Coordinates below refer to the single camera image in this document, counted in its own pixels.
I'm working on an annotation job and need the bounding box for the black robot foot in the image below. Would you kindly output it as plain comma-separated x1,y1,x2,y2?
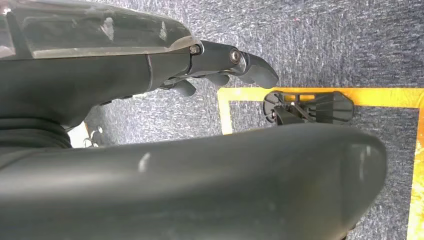
262,90,355,127

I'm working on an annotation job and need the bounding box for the white flat object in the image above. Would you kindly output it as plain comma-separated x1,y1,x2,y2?
67,121,91,149

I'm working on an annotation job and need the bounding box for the thin wire loop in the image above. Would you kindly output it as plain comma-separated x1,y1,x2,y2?
82,125,104,149

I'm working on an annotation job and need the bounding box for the ribbed grey left arm sleeve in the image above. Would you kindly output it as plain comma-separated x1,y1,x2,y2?
0,117,73,151

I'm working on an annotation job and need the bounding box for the dark grey robot leg shell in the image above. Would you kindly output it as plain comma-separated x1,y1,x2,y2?
0,123,388,240

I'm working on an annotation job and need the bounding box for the yellow floor tape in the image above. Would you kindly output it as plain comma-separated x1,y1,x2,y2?
216,86,424,240

